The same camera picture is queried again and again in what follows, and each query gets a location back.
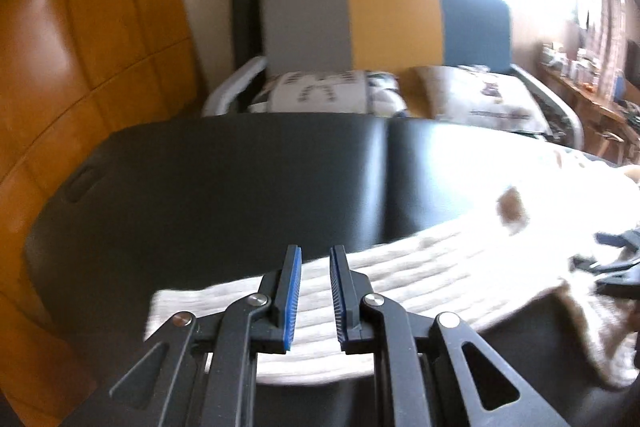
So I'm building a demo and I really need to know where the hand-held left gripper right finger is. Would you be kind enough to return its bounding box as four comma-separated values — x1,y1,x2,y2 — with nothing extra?
330,244,571,427

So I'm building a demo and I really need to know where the pink patterned curtain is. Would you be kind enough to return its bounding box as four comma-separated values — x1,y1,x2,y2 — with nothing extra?
595,0,631,82

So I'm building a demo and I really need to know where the triangle pattern pillow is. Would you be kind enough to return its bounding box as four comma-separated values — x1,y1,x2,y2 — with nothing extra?
247,69,408,115

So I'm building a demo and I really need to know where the black upright board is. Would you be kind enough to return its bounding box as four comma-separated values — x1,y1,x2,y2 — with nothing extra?
231,0,263,70

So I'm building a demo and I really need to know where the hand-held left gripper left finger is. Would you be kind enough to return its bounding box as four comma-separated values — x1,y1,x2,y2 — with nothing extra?
60,244,303,427

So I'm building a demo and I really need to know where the white knit sweater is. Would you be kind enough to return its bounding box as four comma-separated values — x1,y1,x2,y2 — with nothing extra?
144,146,640,390

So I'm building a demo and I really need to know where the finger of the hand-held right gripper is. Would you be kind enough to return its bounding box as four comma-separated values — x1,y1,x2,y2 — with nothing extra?
571,256,640,298
594,230,640,253

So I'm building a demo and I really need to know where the deer print pillow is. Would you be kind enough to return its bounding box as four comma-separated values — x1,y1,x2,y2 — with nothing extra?
410,66,548,128

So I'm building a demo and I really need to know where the wooden desk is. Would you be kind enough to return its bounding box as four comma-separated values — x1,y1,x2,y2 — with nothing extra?
539,62,640,168

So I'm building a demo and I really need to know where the grey yellow blue sofa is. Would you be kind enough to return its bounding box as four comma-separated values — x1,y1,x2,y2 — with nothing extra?
202,0,583,148

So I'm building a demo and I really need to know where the cluster of jars and bottles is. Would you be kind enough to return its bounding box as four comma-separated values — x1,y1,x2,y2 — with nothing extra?
542,41,603,85

